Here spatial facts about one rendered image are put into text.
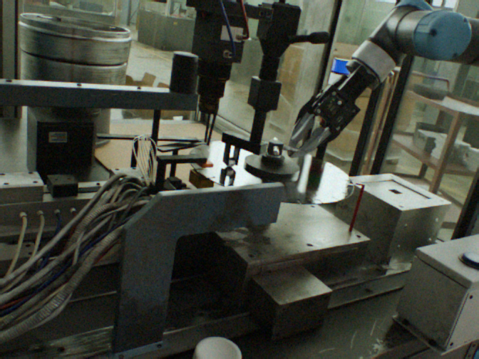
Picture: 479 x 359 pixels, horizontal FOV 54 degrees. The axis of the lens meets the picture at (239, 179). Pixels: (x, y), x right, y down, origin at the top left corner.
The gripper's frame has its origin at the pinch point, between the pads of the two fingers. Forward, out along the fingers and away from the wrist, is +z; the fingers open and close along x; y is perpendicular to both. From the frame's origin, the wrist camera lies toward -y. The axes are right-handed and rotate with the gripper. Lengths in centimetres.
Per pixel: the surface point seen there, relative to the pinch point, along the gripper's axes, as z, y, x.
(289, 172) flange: 3.4, 4.7, 1.7
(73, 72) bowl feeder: 23, -34, -55
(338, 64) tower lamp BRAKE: -22.0, -20.4, -3.3
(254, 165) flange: 6.8, 4.6, -4.3
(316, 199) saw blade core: 3.3, 13.0, 7.1
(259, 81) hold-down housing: -5.5, 13.0, -13.4
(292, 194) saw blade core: 5.4, 12.7, 3.5
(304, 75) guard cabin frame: -19, -59, -7
